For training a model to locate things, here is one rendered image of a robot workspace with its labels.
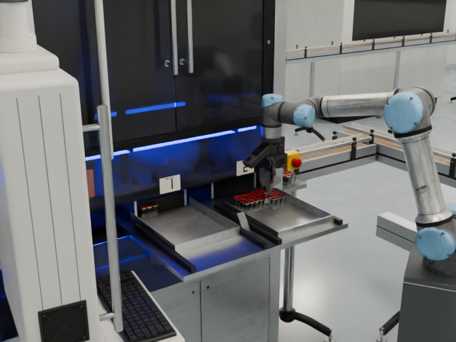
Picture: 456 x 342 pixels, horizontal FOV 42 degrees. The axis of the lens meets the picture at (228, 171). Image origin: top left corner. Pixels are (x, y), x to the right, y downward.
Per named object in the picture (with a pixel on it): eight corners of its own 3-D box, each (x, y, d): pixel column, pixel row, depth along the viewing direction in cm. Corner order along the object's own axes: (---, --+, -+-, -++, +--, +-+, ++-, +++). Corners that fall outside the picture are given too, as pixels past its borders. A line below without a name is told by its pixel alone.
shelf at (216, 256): (118, 228, 220) (117, 223, 219) (268, 189, 257) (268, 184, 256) (183, 282, 182) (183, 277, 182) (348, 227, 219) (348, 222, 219)
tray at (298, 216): (223, 209, 231) (223, 201, 230) (276, 195, 245) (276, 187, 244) (277, 241, 204) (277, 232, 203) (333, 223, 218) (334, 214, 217)
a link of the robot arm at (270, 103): (277, 98, 205) (256, 96, 209) (277, 129, 208) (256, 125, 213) (288, 94, 211) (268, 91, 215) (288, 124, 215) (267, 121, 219)
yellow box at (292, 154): (276, 167, 254) (277, 150, 252) (290, 163, 258) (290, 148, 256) (288, 172, 249) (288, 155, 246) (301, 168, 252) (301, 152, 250)
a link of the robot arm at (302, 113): (321, 101, 208) (293, 98, 214) (306, 107, 200) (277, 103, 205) (319, 123, 211) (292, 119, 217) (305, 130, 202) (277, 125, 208)
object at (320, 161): (269, 191, 259) (269, 157, 254) (248, 181, 271) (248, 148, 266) (377, 163, 296) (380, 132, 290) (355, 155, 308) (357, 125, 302)
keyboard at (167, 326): (89, 283, 193) (89, 276, 192) (131, 273, 199) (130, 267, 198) (128, 350, 160) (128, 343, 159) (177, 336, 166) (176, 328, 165)
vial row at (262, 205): (242, 212, 228) (242, 201, 226) (279, 202, 237) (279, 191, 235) (245, 214, 226) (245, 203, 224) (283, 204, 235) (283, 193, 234)
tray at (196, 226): (130, 220, 222) (129, 211, 221) (190, 204, 236) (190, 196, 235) (175, 254, 195) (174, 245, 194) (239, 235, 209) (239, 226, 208)
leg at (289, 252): (274, 319, 302) (278, 176, 277) (288, 313, 307) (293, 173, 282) (286, 327, 295) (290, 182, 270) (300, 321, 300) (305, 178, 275)
